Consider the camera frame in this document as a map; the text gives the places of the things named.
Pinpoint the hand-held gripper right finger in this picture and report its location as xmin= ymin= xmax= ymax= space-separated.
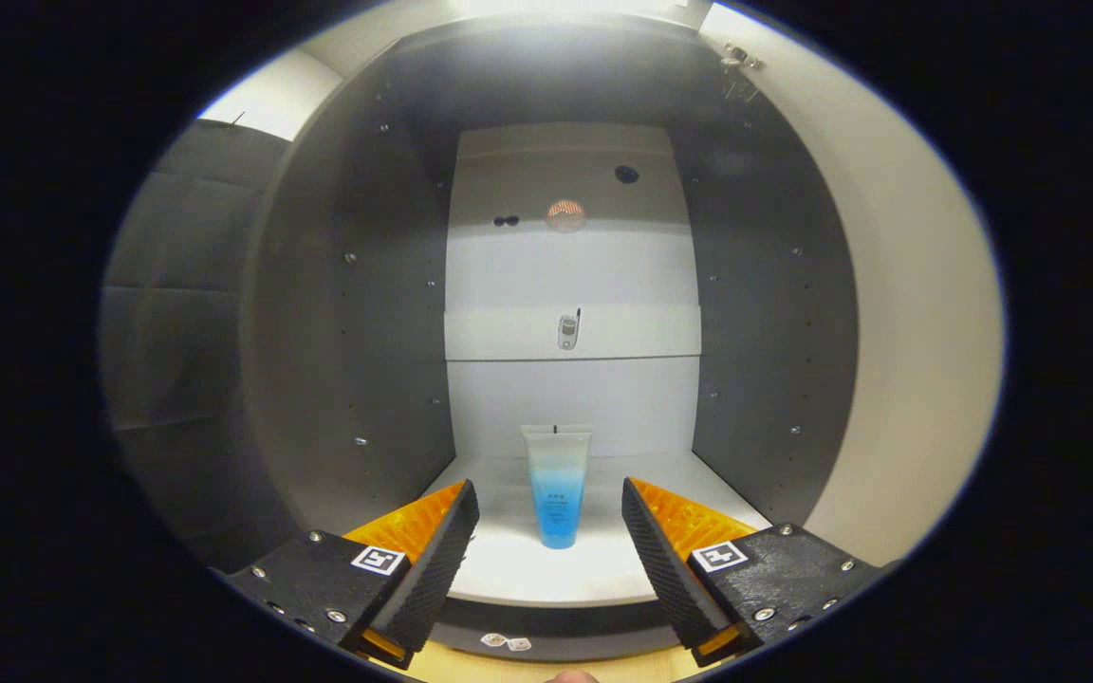
xmin=622 ymin=477 xmax=889 ymax=668

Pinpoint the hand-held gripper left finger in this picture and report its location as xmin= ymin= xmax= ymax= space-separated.
xmin=224 ymin=479 xmax=481 ymax=670

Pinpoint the clear and blue tube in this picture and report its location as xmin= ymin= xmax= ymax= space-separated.
xmin=521 ymin=424 xmax=593 ymax=549

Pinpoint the white cabinet shelf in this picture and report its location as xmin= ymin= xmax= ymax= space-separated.
xmin=444 ymin=305 xmax=702 ymax=361

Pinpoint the dark grey cabinet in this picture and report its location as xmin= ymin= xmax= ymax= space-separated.
xmin=243 ymin=14 xmax=861 ymax=665

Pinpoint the black backdrop cloth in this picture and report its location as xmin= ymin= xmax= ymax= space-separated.
xmin=99 ymin=119 xmax=296 ymax=570

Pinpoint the metal door hinge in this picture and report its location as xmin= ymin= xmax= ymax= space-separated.
xmin=722 ymin=46 xmax=764 ymax=101

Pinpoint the large ceiling light panel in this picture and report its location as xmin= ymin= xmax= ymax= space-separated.
xmin=456 ymin=0 xmax=690 ymax=14

